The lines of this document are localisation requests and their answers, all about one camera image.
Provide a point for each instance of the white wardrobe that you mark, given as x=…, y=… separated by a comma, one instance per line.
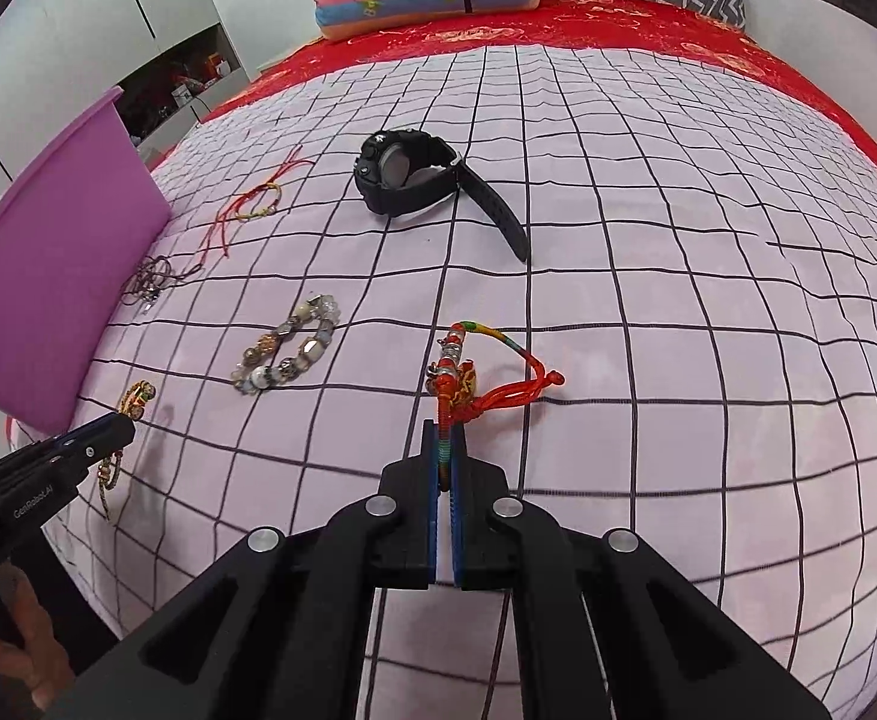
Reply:
x=70, y=15

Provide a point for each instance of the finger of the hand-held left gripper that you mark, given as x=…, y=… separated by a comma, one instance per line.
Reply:
x=40, y=446
x=112, y=435

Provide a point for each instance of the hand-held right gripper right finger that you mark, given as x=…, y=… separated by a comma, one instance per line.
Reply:
x=459, y=525

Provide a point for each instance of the cluttered wardrobe shelf niche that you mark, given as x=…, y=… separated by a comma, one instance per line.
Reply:
x=183, y=82

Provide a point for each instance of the red patterned bedspread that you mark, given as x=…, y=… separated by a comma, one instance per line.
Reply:
x=633, y=26

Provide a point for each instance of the purple plastic tub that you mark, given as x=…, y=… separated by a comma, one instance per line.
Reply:
x=55, y=277

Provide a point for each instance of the black digital wristwatch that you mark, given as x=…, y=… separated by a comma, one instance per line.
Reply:
x=393, y=180

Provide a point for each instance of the person's left hand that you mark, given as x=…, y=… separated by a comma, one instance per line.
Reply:
x=33, y=637

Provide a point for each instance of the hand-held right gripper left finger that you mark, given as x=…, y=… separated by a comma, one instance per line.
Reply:
x=431, y=510

